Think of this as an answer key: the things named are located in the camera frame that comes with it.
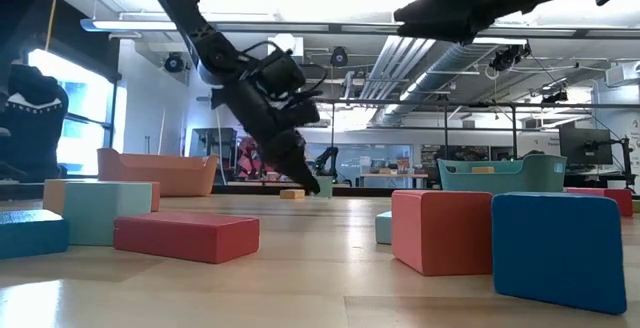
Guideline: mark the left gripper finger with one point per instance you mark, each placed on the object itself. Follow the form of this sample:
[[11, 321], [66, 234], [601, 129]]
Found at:
[[296, 168], [312, 180]]

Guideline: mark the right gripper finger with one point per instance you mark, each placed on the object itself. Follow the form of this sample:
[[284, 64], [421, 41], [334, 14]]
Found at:
[[435, 28], [422, 9]]

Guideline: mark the pale green foam block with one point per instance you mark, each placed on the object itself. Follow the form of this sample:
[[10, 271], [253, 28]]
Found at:
[[326, 188]]

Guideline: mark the small teal foam cube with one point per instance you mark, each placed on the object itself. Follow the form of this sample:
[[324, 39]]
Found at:
[[107, 213], [383, 228]]

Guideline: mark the small coral foam cube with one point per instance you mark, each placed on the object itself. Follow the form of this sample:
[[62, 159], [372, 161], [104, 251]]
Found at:
[[442, 233]]

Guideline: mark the large coral foam block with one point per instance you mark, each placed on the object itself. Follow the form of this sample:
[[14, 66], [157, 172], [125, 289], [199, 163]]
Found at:
[[52, 198]]

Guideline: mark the large red foam block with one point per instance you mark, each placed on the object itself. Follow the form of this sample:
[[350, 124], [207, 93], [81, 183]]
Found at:
[[620, 199]]

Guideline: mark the large blue foam block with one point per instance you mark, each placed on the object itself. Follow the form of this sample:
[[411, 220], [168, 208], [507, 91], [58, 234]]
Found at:
[[557, 253]]

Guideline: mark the black background robot arm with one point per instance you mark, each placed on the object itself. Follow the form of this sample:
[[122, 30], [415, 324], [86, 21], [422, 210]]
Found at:
[[327, 158]]

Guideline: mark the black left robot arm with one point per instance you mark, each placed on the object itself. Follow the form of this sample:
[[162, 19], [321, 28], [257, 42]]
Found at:
[[215, 53]]

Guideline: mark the orange flat foam block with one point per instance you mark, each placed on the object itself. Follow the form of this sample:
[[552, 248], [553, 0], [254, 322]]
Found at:
[[292, 194]]

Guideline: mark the red background machine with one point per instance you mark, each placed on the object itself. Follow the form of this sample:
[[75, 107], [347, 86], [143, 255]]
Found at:
[[245, 160]]

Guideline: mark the grey background cabinet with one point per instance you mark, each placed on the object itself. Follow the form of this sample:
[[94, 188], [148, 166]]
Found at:
[[212, 143]]

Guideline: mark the wooden background table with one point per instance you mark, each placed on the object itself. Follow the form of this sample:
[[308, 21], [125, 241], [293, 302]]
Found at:
[[395, 175]]

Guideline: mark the round black ceiling device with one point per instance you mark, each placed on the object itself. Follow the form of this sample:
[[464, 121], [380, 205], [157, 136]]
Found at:
[[339, 58], [174, 63]]

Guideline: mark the long ceiling light bar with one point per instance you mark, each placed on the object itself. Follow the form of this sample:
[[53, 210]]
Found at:
[[300, 27]]

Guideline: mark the orange plastic bin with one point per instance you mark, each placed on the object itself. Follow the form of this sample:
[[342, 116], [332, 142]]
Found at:
[[175, 175]]

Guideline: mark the black ceiling spotlight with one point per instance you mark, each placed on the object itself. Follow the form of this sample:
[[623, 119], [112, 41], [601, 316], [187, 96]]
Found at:
[[555, 97]]

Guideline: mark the teal plastic bin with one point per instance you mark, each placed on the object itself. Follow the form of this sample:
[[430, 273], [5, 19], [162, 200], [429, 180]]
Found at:
[[525, 178]]

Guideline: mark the large bright window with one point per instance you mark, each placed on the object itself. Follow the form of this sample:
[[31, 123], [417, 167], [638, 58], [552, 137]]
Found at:
[[90, 118]]

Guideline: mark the black computer monitor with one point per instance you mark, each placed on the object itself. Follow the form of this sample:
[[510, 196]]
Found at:
[[585, 145]]

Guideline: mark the person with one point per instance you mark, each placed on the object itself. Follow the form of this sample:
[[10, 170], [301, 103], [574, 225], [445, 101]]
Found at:
[[35, 128]]

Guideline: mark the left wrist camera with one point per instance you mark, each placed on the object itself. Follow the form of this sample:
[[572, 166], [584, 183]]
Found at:
[[280, 75]]

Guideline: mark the black table frame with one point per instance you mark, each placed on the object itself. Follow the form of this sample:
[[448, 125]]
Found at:
[[250, 191]]

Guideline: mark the corrugated silver air duct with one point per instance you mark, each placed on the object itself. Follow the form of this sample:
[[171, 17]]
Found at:
[[425, 83]]

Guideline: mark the black metal gantry frame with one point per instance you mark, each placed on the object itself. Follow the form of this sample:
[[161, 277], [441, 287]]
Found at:
[[400, 102]]

